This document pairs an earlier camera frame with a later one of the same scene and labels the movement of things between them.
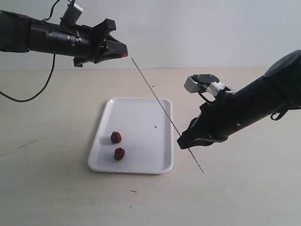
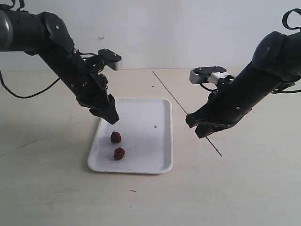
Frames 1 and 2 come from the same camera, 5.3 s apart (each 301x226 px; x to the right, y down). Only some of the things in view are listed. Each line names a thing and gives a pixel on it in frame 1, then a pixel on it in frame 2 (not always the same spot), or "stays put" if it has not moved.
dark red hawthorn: x=115 y=137 stays put
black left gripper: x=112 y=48 to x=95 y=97
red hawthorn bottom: x=119 y=153 stays put
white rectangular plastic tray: x=146 y=125 stays put
